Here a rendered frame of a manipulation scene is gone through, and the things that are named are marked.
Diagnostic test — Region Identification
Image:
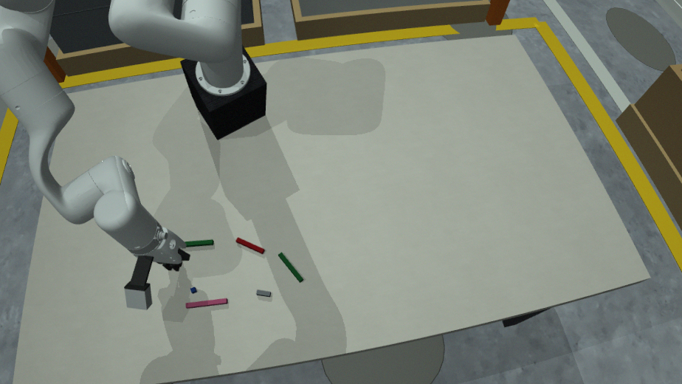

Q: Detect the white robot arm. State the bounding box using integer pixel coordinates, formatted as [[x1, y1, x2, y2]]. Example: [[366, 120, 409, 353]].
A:
[[0, 0, 250, 310]]

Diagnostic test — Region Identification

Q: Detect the green rod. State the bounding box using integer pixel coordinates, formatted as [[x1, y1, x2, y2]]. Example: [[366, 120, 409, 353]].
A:
[[185, 239, 214, 247], [278, 252, 303, 282]]

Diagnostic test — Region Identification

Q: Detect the pink rectangular rod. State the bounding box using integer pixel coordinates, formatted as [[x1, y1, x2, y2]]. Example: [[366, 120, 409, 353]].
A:
[[186, 298, 227, 309]]

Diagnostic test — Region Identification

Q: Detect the dark red rod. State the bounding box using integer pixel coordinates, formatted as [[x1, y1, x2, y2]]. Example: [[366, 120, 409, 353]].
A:
[[236, 237, 265, 254]]

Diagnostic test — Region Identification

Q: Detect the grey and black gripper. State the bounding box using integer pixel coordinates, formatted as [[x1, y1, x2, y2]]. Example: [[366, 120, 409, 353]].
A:
[[132, 226, 190, 271]]

